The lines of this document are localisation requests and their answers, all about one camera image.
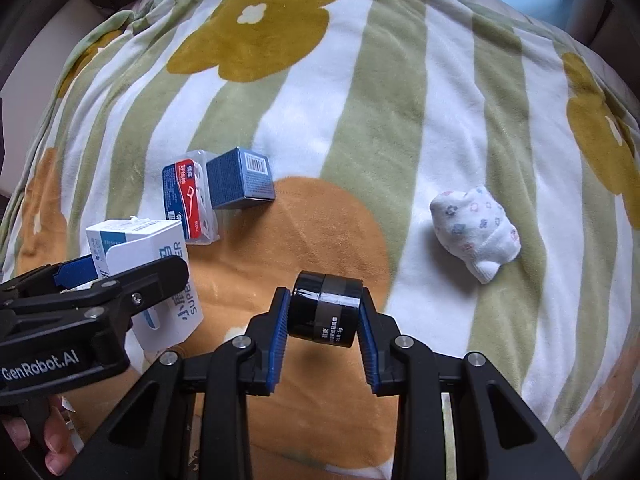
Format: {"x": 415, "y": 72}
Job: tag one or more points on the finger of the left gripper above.
{"x": 111, "y": 300}
{"x": 49, "y": 279}

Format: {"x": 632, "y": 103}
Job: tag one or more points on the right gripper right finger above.
{"x": 496, "y": 434}

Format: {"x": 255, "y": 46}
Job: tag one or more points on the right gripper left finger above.
{"x": 147, "y": 436}

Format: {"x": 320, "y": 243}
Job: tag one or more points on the white blue carton box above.
{"x": 118, "y": 245}

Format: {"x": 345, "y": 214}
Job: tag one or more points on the red blue floss pick box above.
{"x": 187, "y": 198}

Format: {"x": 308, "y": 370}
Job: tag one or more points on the small black jar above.
{"x": 324, "y": 308}

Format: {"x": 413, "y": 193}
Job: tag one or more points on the white floral sock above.
{"x": 474, "y": 227}

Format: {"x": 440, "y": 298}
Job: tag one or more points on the person's left hand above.
{"x": 35, "y": 440}

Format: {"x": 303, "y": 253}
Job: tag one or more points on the small dark blue box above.
{"x": 239, "y": 179}

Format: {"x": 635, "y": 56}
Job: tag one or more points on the cream padded headboard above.
{"x": 26, "y": 93}

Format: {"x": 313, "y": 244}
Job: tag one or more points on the floral striped fleece blanket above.
{"x": 363, "y": 127}

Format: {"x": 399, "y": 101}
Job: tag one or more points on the brown curtain right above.
{"x": 611, "y": 29}

